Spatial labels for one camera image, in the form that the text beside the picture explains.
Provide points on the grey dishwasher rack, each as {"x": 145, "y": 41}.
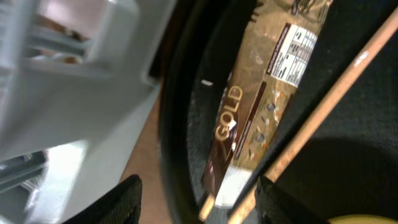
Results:
{"x": 76, "y": 91}

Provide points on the gold foil wrapper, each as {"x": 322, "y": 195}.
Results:
{"x": 274, "y": 54}

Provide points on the yellow bowl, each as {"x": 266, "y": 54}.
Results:
{"x": 361, "y": 219}

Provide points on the round black tray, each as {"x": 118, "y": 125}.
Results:
{"x": 191, "y": 98}

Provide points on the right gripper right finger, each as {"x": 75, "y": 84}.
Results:
{"x": 275, "y": 206}

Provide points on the wooden chopstick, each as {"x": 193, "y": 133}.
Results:
{"x": 320, "y": 112}
{"x": 207, "y": 207}

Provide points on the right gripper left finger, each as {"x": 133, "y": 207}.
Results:
{"x": 121, "y": 205}

